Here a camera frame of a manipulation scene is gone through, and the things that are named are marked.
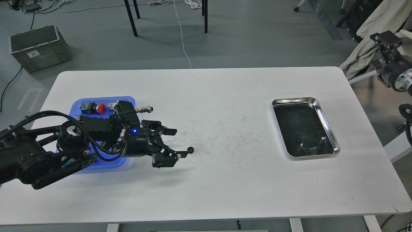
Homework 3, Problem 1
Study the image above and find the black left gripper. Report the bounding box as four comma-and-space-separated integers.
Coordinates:
111, 101, 190, 168

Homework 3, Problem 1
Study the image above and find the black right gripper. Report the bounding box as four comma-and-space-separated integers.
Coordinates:
370, 31, 412, 92

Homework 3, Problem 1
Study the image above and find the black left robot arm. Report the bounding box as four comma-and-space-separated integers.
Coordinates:
0, 101, 194, 189

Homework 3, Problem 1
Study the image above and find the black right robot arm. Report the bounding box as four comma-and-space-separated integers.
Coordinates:
370, 31, 412, 143

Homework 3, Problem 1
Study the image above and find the beige cloth on chair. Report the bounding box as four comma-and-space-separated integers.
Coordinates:
339, 0, 412, 80

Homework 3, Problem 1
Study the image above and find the blue plastic tray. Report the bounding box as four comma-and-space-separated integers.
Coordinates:
68, 96, 136, 174

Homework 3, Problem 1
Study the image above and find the silver metal tray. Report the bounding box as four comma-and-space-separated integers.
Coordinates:
272, 97, 341, 160

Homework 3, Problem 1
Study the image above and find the black table leg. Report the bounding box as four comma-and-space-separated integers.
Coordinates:
133, 0, 140, 19
124, 0, 138, 38
201, 0, 208, 34

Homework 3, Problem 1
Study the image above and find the grey green plastic crate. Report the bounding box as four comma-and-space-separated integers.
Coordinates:
9, 25, 72, 73

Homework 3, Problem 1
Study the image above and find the grey green switch part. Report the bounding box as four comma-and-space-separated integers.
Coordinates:
107, 102, 118, 111

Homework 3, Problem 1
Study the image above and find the red push button switch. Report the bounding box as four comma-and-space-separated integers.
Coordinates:
79, 102, 106, 114

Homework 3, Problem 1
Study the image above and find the white floor cable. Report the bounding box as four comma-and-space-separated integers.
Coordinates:
147, 0, 202, 69

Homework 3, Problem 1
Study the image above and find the black floor cable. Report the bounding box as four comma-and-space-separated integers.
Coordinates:
0, 0, 65, 111

